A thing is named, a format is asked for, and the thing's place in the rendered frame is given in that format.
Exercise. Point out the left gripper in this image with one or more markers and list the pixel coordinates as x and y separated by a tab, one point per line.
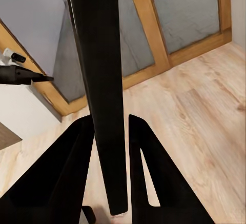
15	75

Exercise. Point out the door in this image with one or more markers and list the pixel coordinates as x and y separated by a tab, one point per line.
155	36

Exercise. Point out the poster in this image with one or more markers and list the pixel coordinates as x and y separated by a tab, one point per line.
96	31

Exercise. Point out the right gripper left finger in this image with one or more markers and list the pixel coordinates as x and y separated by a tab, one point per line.
51	191

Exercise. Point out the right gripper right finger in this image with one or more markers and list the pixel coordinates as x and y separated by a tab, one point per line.
178	202

